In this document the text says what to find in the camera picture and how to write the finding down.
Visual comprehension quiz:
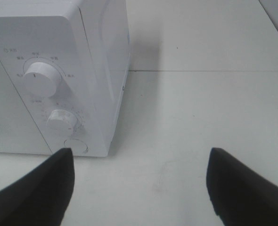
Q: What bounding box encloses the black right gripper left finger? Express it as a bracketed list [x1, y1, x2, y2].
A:
[0, 148, 75, 226]

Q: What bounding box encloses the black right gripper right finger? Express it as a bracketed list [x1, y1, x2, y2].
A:
[206, 148, 278, 226]

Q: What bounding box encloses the white round door button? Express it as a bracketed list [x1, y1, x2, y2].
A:
[64, 139, 88, 156]

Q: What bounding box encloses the white microwave knob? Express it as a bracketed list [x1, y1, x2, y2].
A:
[23, 62, 62, 97]
[46, 109, 78, 137]

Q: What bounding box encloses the white microwave oven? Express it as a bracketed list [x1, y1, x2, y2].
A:
[0, 0, 131, 157]

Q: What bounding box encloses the white adjacent table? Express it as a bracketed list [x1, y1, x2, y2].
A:
[126, 0, 278, 72]

